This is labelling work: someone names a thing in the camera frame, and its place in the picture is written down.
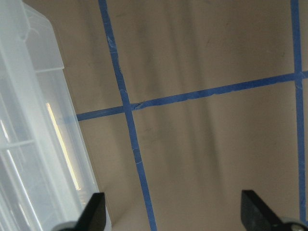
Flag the clear plastic box lid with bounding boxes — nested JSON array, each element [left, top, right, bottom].
[[0, 0, 99, 231]]

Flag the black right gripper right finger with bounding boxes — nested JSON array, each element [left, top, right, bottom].
[[241, 190, 289, 231]]

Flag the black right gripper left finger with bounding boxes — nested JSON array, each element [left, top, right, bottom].
[[74, 192, 106, 231]]

